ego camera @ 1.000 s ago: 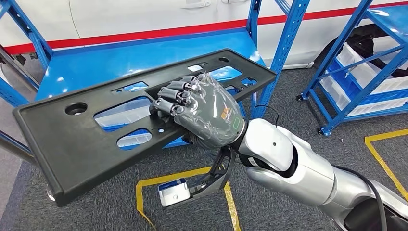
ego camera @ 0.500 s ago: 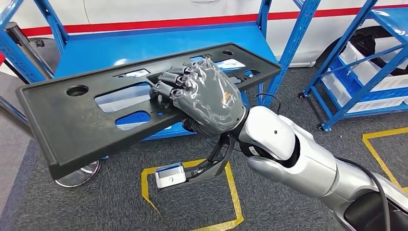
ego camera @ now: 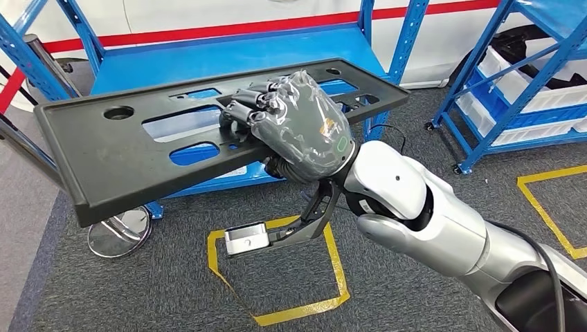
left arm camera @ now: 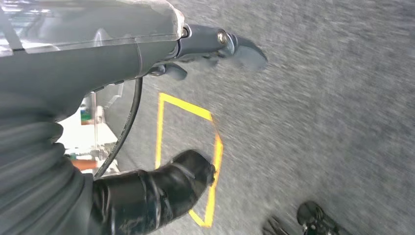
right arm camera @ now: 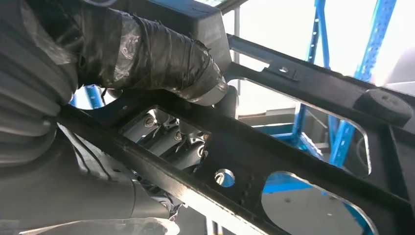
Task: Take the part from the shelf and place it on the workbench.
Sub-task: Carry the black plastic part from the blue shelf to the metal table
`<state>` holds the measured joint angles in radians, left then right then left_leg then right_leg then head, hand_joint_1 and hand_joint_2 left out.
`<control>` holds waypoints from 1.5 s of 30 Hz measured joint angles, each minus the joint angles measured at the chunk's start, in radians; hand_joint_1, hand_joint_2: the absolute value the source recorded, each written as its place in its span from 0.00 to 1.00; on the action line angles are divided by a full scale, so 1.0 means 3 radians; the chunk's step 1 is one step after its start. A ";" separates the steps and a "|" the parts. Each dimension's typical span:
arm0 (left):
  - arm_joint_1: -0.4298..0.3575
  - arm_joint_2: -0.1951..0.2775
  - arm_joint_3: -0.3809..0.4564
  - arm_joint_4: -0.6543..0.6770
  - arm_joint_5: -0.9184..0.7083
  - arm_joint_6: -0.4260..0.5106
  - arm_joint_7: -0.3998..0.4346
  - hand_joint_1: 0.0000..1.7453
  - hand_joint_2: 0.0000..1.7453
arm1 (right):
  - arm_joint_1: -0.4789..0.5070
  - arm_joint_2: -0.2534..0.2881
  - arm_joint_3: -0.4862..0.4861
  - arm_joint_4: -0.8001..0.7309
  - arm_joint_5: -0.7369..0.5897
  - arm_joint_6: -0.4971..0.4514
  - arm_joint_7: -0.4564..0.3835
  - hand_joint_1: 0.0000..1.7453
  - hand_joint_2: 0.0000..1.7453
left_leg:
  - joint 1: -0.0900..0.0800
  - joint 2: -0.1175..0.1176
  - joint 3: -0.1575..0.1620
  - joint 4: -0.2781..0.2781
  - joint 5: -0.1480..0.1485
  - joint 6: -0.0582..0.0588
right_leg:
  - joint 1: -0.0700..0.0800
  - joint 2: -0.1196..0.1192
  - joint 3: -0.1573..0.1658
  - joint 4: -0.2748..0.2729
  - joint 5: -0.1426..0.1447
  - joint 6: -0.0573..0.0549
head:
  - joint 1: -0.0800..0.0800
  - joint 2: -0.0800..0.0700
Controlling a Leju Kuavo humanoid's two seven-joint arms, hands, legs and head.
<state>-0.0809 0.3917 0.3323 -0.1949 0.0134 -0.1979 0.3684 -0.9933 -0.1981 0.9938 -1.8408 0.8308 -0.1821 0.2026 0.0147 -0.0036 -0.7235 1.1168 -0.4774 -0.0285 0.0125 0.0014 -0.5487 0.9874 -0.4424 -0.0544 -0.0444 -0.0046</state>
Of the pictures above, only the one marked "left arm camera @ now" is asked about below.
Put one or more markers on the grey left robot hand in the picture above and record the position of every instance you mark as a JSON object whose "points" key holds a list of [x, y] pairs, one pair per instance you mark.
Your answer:
{"points": [[81, 71]]}

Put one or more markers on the yellow floor tape square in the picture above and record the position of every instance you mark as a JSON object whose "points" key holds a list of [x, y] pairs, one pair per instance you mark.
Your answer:
{"points": [[184, 106]]}

